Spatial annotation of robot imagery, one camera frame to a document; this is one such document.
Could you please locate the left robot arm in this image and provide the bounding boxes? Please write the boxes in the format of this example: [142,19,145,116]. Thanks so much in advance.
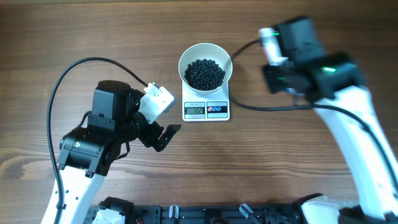
[42,80,181,223]

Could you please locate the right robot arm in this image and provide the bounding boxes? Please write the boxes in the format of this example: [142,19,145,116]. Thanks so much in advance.
[259,16,397,223]

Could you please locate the white digital kitchen scale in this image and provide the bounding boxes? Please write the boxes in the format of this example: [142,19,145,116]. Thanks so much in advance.
[182,84,230,122]

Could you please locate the black beans in bowl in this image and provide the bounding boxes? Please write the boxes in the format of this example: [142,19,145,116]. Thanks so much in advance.
[184,59,226,91]

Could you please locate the white bowl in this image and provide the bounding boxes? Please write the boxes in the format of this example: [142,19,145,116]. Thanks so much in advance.
[178,43,233,95]

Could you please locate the left black cable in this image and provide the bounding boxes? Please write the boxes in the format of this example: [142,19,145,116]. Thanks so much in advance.
[45,57,149,224]

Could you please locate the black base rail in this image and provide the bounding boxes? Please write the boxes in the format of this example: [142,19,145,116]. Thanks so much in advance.
[84,203,306,224]

